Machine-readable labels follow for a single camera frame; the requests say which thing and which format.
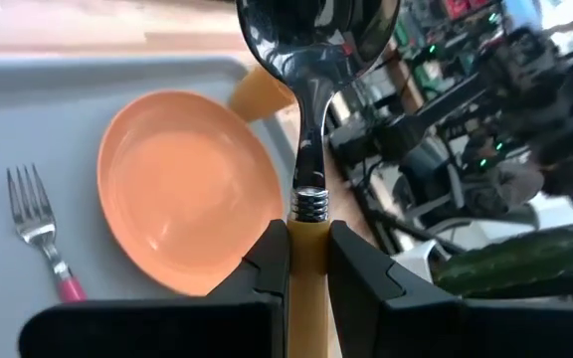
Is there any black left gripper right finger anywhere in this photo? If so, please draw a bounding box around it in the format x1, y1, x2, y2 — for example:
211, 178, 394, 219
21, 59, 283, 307
326, 220, 573, 358

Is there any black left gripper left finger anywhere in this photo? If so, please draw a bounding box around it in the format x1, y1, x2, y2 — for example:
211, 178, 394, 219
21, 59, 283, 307
17, 218, 292, 358

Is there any orange plastic plate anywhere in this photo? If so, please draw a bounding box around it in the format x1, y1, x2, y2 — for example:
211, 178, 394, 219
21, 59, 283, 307
95, 89, 286, 298

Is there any pink-handled metal fork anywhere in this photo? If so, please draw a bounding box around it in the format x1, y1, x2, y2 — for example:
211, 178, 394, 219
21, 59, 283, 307
6, 163, 89, 304

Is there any orange plastic cup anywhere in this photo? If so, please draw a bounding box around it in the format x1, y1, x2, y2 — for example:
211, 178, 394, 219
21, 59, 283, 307
227, 64, 297, 124

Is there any grey plastic tray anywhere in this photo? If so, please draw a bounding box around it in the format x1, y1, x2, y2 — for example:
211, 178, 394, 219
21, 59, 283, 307
0, 54, 298, 358

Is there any yellow-handled metal spoon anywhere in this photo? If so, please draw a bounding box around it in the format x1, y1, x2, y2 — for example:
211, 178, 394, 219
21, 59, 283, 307
235, 0, 402, 358

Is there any white hexagonal plant pot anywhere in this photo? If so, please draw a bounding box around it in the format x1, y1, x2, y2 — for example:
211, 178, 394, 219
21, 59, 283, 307
390, 238, 448, 285

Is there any green cactus plant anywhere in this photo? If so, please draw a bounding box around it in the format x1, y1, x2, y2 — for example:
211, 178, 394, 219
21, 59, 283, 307
433, 230, 573, 297

